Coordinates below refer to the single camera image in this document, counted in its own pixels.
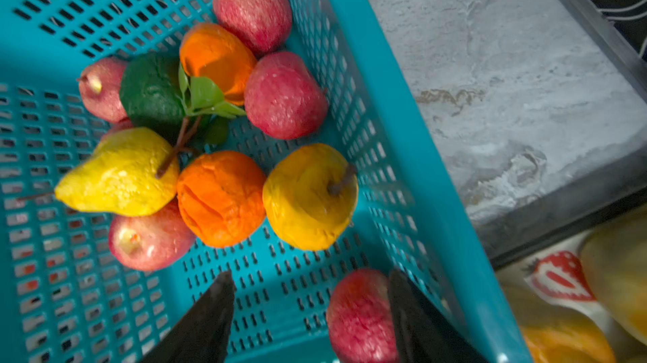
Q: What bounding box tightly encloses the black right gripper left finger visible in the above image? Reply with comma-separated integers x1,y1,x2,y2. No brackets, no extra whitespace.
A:
142,271,235,363

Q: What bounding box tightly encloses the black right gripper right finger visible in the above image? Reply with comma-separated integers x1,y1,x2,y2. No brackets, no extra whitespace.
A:
388,269,487,363

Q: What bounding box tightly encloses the orange mandarin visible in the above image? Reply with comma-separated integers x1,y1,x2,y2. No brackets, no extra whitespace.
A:
177,151,266,248

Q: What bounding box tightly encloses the yellow orange pear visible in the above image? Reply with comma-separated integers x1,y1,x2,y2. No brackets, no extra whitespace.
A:
263,143,359,251

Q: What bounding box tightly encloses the yellow lemon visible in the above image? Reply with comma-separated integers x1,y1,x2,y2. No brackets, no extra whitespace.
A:
54,127,180,218

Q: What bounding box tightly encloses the red apple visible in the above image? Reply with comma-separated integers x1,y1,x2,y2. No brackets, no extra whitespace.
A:
212,0,292,57
77,57,127,123
109,199,196,271
244,52,328,140
326,269,399,362

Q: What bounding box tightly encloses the teal plastic basket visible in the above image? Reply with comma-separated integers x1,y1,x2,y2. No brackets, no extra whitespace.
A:
0,0,534,363

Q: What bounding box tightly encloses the dark green avocado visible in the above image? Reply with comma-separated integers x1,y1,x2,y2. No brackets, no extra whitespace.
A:
120,53,185,143

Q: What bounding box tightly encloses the orange with green leaves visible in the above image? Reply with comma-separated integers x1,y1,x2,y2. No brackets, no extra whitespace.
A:
178,23,257,119

